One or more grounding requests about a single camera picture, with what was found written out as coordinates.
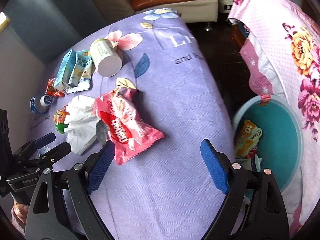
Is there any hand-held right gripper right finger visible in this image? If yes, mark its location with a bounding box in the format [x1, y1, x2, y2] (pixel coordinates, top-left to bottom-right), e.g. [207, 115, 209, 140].
[200, 139, 290, 240]

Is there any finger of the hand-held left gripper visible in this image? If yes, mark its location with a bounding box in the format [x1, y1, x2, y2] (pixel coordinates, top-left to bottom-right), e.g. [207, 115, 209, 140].
[12, 132, 57, 163]
[24, 142, 72, 172]

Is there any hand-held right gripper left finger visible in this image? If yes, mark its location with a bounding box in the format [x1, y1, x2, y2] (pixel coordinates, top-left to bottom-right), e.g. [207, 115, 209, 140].
[25, 140, 117, 240]

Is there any clear water bottle blue label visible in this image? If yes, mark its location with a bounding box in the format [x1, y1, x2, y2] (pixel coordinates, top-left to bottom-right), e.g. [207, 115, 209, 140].
[29, 94, 52, 114]

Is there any pink snack bag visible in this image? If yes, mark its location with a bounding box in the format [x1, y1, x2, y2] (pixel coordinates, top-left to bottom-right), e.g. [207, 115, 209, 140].
[94, 87, 165, 165]

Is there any orange chocolate snack wrapper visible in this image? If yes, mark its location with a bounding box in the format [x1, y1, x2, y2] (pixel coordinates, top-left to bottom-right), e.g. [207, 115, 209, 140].
[45, 78, 66, 98]

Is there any teal plastic bin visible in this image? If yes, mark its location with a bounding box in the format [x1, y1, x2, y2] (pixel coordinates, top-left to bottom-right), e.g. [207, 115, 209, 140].
[231, 95, 304, 203]

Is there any light blue milk carton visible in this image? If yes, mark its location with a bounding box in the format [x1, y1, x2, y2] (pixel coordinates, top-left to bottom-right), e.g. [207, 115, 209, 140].
[54, 49, 77, 93]

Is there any light blue snack wrapper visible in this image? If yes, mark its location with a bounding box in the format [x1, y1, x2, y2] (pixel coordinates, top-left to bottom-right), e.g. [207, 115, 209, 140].
[67, 50, 93, 95]

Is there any person's left hand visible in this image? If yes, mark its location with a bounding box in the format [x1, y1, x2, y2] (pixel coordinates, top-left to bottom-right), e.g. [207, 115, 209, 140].
[11, 201, 30, 225]

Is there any colourful green orange wrapper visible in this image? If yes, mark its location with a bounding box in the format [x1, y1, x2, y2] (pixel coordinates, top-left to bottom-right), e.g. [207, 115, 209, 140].
[54, 106, 73, 134]

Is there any white crumpled plastic bag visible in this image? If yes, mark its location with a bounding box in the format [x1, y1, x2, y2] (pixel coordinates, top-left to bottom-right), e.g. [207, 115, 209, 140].
[64, 94, 102, 156]

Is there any purple floral bedsheet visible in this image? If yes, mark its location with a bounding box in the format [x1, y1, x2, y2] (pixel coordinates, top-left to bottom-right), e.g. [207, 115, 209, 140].
[25, 7, 250, 240]

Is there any green white yogurt bottle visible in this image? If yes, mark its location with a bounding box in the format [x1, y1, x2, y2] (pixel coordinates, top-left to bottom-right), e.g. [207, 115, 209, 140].
[89, 38, 123, 77]

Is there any pink floral blanket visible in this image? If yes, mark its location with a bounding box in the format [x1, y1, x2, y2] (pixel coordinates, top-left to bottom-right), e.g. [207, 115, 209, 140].
[226, 0, 320, 240]

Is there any beige sofa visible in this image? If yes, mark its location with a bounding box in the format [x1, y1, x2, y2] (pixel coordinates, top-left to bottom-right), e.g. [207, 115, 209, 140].
[82, 0, 219, 25]

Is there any white cabinet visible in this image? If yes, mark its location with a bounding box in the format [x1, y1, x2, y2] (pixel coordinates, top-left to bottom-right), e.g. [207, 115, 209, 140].
[217, 0, 240, 14]

